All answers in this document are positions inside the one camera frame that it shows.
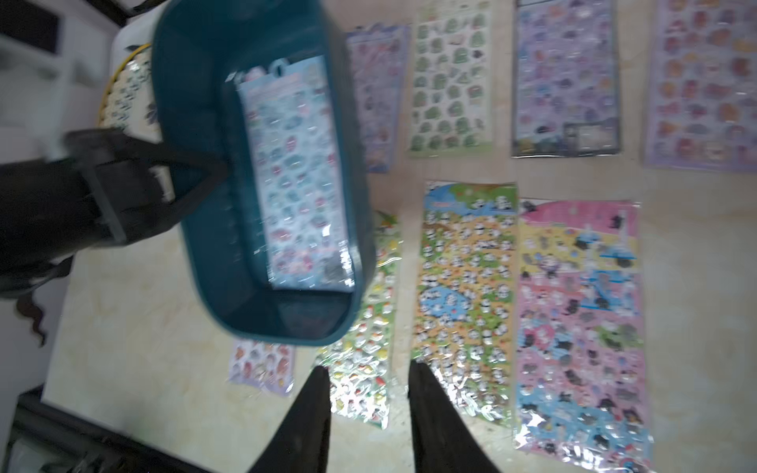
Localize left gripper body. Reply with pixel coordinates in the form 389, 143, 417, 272
1, 128, 172, 299

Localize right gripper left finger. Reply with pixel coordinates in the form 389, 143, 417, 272
248, 366, 331, 473

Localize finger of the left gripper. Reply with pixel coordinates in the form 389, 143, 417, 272
70, 128, 229, 237

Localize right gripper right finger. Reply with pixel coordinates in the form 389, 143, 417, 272
408, 361, 498, 473

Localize green animal sticker sheet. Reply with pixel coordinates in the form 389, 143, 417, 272
315, 211, 403, 429

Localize panda sticker sheet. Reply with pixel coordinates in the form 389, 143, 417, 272
411, 181, 518, 427

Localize pink cat sticker sheet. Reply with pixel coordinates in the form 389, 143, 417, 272
514, 199, 653, 472

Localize light blue sticker sheet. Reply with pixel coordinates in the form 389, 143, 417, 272
237, 56, 354, 293

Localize teal storage box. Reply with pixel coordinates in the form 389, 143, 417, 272
151, 1, 377, 346

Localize purple white sticker sheet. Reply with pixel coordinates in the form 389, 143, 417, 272
345, 23, 410, 173

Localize green dinosaur sticker sheet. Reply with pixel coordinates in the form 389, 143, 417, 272
408, 1, 494, 158

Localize dark purple sticker sheet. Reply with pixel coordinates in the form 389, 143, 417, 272
513, 0, 621, 159

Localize lilac 3D animal sticker sheet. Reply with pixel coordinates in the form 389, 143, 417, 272
645, 0, 756, 173

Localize patterned yellow rim plate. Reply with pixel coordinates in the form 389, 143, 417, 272
98, 45, 163, 143

